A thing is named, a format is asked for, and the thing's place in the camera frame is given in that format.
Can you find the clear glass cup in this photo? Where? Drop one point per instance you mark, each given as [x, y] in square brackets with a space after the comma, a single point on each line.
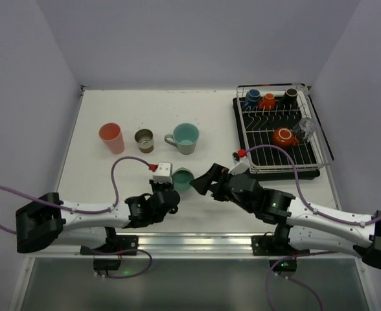
[304, 130]

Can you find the black drip tray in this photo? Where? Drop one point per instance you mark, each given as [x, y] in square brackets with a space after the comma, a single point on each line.
[256, 127]

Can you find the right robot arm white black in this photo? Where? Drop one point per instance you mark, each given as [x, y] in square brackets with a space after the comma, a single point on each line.
[299, 225]

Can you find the blue cup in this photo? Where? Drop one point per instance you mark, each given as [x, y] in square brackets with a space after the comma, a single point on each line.
[252, 98]

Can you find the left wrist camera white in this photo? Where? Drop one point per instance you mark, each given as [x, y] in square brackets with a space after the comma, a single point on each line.
[161, 172]

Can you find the orange cup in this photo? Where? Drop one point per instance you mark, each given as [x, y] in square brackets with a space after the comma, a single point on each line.
[268, 102]

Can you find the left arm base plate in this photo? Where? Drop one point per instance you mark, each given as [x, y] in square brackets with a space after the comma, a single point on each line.
[119, 245]

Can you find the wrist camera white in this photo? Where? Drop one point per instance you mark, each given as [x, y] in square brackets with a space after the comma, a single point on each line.
[240, 162]
[161, 172]

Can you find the black cup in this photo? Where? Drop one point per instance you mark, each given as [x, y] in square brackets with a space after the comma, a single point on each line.
[290, 97]

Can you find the pink plastic cup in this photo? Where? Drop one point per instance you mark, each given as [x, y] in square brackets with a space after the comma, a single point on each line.
[111, 136]

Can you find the red glazed round cup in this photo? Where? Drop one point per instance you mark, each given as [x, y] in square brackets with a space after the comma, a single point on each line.
[284, 138]

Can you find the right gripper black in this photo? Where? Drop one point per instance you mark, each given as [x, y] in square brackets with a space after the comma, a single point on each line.
[217, 183]

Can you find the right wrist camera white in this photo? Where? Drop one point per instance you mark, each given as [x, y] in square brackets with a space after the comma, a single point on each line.
[240, 162]

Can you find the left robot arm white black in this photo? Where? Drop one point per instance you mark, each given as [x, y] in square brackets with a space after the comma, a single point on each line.
[50, 221]

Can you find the wire dish rack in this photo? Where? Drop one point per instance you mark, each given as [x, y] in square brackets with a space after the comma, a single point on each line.
[320, 140]

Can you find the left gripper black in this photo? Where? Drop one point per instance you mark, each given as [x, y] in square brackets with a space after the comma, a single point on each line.
[161, 186]

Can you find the aluminium mounting rail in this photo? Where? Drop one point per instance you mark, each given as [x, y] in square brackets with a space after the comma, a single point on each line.
[172, 244]

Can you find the steel cup with cork base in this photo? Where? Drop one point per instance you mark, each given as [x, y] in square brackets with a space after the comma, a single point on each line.
[144, 139]

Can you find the pale green mug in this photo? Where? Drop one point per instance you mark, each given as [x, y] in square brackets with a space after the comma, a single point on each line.
[184, 137]
[181, 179]

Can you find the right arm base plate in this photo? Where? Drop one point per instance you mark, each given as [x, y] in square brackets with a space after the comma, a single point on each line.
[264, 245]

